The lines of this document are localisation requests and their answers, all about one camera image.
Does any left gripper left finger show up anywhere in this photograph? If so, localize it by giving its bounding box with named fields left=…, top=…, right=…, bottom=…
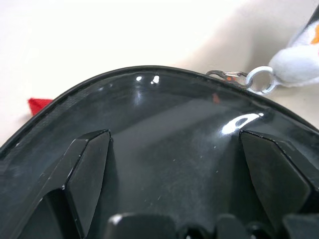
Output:
left=23, top=128, right=113, bottom=239

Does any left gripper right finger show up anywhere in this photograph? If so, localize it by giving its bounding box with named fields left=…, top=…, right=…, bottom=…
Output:
left=238, top=130, right=319, bottom=234

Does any white yellow plush charm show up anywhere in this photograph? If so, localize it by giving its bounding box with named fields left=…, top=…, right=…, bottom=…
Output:
left=246, top=0, right=319, bottom=97

